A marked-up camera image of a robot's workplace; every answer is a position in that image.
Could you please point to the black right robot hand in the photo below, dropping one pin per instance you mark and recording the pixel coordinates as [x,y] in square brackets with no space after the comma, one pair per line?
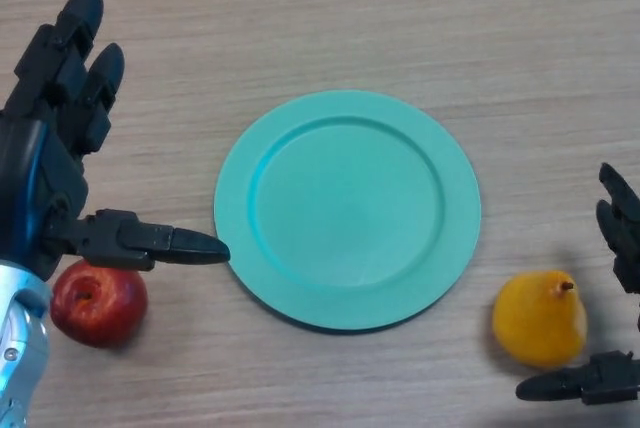
[615,378]

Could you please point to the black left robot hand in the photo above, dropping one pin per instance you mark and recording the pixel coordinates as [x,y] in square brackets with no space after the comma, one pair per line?
[55,183]

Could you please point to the yellow pear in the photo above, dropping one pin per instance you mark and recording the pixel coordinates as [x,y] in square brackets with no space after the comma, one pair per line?
[540,323]

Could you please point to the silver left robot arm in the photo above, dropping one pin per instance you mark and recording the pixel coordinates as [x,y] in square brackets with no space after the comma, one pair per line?
[25,348]

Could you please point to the green round plate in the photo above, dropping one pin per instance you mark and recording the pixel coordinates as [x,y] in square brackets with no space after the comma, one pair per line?
[350,213]

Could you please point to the red apple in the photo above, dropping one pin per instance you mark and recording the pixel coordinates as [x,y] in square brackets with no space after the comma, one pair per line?
[100,308]

